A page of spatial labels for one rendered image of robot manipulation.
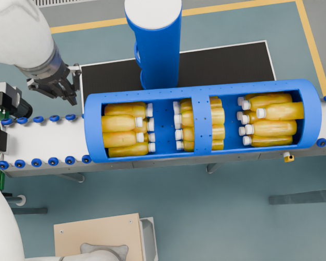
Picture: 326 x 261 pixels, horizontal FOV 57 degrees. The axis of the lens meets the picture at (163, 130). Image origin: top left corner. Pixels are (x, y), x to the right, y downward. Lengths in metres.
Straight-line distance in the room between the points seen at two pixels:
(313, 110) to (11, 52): 1.00
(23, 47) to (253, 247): 2.09
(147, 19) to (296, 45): 1.63
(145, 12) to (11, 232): 1.25
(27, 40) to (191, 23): 2.31
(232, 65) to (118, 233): 1.64
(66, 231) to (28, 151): 0.45
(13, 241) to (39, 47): 0.31
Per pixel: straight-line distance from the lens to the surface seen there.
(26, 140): 1.54
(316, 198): 1.72
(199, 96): 1.14
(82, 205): 2.37
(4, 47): 0.55
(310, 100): 1.23
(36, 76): 0.66
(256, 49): 2.55
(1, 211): 0.49
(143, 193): 2.29
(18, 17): 0.52
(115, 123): 1.16
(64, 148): 1.46
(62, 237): 1.27
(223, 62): 2.44
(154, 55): 1.71
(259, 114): 1.22
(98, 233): 1.24
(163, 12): 1.54
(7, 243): 0.48
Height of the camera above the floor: 2.28
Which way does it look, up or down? 75 degrees down
